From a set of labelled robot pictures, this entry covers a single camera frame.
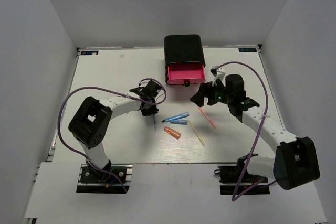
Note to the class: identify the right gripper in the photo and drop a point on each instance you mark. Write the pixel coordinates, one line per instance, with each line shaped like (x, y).
(208, 89)

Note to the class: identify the pink drawer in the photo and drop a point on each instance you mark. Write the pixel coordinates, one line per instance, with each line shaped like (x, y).
(185, 74)

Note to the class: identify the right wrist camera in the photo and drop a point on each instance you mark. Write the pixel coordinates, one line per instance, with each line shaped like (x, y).
(218, 73)

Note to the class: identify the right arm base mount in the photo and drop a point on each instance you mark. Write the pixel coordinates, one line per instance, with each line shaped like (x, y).
(228, 178)

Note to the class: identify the blue thin pen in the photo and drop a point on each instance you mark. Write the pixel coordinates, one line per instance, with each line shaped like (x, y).
(155, 127)

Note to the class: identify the red thin pen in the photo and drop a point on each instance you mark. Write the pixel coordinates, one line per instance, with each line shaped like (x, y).
(206, 116)

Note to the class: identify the orange marker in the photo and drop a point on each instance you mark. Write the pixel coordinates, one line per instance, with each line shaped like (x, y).
(172, 132)

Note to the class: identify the blue marker cap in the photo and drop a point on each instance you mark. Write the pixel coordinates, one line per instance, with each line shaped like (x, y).
(179, 122)

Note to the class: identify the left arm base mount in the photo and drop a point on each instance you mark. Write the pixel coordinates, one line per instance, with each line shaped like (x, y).
(93, 182)

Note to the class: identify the table logo sticker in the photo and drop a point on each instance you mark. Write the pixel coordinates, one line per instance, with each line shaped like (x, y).
(89, 53)
(247, 50)

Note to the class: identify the left table logo sticker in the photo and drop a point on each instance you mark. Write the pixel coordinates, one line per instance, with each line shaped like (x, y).
(89, 53)

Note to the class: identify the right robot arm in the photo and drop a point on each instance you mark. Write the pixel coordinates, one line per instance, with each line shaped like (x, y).
(295, 162)

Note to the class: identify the black drawer cabinet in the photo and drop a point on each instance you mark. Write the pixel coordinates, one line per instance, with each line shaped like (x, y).
(183, 49)

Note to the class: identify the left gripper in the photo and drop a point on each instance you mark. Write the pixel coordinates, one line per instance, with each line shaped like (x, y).
(153, 110)

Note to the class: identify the yellow thin pen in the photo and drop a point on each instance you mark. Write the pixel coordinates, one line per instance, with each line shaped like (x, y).
(196, 133)

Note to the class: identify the right table logo sticker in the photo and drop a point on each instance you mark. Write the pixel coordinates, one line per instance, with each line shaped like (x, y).
(247, 50)

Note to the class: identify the blue highlighter pen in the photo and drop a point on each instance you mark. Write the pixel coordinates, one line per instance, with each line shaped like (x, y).
(176, 117)

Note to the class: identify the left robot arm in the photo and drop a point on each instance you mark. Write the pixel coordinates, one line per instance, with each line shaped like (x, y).
(91, 121)

